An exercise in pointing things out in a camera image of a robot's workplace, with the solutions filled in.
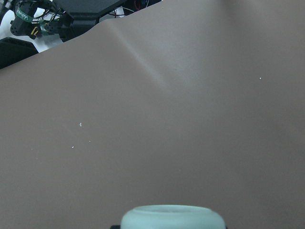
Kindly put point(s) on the green plastic cup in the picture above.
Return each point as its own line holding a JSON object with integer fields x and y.
{"x": 172, "y": 217}

